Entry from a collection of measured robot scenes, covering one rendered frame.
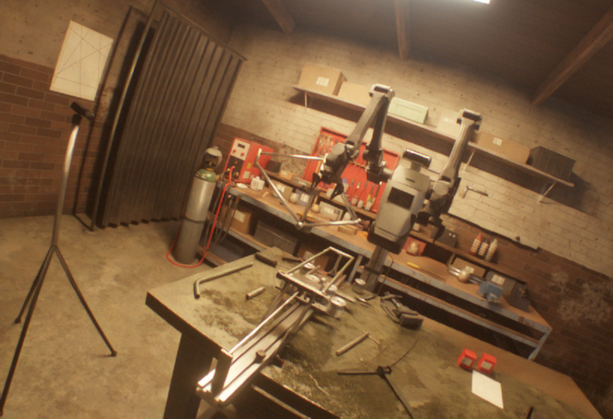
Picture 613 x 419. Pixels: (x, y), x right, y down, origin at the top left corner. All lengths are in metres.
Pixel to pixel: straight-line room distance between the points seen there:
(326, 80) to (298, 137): 0.71
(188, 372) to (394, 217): 1.26
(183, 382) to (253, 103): 3.19
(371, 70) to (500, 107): 1.36
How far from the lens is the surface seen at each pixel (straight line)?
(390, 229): 1.71
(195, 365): 0.95
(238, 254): 2.85
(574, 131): 3.48
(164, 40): 3.10
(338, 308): 0.95
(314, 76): 3.17
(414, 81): 3.24
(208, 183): 2.68
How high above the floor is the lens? 1.37
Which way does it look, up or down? 7 degrees down
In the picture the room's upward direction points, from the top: 20 degrees clockwise
